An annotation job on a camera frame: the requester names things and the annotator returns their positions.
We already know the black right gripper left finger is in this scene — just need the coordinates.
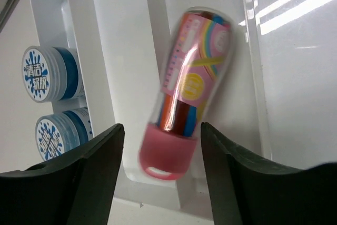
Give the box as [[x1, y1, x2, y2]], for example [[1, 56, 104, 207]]
[[1, 123, 125, 224]]

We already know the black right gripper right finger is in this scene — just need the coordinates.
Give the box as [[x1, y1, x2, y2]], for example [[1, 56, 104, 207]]
[[201, 122, 336, 224]]

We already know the blue cleaning gel jar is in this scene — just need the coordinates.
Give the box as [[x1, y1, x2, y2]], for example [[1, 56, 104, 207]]
[[22, 46, 85, 103], [35, 107, 93, 161]]

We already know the clear marker tube pink cap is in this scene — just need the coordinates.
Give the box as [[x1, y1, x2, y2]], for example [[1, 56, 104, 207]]
[[138, 7, 235, 180]]

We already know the white compartment organizer tray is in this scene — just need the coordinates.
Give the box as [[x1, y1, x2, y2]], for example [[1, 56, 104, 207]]
[[31, 0, 336, 219]]

